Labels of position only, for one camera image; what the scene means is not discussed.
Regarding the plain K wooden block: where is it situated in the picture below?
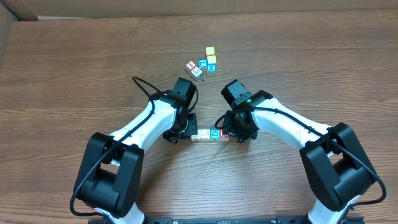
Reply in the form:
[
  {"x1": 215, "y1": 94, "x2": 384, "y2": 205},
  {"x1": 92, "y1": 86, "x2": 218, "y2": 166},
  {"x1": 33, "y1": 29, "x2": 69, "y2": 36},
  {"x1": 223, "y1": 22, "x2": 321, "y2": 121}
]
[{"x1": 191, "y1": 129, "x2": 201, "y2": 141}]

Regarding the red M wooden block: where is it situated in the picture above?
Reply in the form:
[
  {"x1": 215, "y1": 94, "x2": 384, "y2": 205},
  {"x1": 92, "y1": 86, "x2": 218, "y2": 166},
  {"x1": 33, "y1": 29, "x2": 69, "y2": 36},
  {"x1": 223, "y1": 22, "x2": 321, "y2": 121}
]
[{"x1": 220, "y1": 129, "x2": 229, "y2": 141}]

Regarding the blue P wooden block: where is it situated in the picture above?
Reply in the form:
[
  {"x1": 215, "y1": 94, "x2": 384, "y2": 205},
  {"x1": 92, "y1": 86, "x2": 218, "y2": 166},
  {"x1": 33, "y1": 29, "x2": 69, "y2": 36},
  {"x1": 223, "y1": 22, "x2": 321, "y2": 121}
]
[{"x1": 200, "y1": 129, "x2": 211, "y2": 141}]

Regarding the blue D wooden block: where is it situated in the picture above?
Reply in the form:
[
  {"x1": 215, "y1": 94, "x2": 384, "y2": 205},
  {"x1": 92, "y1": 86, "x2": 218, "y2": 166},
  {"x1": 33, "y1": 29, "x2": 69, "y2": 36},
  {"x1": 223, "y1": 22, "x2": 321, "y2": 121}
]
[{"x1": 210, "y1": 129, "x2": 221, "y2": 141}]

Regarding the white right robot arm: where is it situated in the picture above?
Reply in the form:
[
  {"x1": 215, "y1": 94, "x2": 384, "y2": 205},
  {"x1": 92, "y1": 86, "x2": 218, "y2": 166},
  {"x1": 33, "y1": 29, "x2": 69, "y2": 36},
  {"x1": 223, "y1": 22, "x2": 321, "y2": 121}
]
[{"x1": 220, "y1": 88, "x2": 381, "y2": 223}]

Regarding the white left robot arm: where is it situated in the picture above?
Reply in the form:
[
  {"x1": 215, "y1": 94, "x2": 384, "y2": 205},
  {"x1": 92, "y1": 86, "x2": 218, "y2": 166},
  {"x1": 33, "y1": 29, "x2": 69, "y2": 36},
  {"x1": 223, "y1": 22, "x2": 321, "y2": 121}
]
[{"x1": 70, "y1": 89, "x2": 198, "y2": 223}]

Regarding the plain W wooden block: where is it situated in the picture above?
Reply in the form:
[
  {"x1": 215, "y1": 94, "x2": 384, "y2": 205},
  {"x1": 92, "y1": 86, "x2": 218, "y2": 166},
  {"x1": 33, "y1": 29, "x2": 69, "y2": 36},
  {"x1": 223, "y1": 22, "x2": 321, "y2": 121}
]
[{"x1": 190, "y1": 67, "x2": 203, "y2": 80}]

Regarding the red I wooden block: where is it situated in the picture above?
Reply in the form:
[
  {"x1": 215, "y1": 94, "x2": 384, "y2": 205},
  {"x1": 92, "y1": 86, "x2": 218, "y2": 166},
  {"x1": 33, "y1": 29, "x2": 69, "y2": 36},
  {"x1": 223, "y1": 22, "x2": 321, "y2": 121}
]
[{"x1": 185, "y1": 60, "x2": 197, "y2": 72}]

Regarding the blue X wooden block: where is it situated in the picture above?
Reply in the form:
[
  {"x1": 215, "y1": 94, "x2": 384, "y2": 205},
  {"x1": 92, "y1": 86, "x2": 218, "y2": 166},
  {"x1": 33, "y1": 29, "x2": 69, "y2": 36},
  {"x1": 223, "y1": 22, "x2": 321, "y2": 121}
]
[{"x1": 206, "y1": 63, "x2": 217, "y2": 76}]

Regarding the blue L wooden block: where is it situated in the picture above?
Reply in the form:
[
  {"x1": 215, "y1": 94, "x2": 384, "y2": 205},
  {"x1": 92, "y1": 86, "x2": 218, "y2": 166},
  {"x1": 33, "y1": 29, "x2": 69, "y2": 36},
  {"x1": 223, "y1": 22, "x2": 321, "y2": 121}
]
[{"x1": 197, "y1": 58, "x2": 208, "y2": 70}]

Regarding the yellow C wooden block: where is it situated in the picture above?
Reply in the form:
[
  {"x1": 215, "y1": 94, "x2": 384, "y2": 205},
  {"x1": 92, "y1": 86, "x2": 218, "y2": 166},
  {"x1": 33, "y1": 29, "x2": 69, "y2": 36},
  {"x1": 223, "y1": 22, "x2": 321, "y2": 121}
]
[{"x1": 206, "y1": 55, "x2": 216, "y2": 64}]

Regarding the yellow G wooden block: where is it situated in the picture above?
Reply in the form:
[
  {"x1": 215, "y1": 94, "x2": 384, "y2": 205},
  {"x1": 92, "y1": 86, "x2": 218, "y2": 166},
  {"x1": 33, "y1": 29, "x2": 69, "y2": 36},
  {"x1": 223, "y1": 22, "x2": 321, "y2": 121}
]
[{"x1": 205, "y1": 47, "x2": 215, "y2": 56}]

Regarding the cardboard back panel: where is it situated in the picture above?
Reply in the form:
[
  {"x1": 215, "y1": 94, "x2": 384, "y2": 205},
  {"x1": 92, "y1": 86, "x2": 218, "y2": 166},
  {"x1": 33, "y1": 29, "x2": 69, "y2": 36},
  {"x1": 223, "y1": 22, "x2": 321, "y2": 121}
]
[{"x1": 1, "y1": 0, "x2": 397, "y2": 21}]

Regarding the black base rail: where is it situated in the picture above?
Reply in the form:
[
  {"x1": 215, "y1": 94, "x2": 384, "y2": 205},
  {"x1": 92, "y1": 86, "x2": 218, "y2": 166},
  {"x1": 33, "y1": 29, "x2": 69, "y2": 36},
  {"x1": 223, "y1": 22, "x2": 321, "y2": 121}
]
[{"x1": 88, "y1": 215, "x2": 365, "y2": 224}]

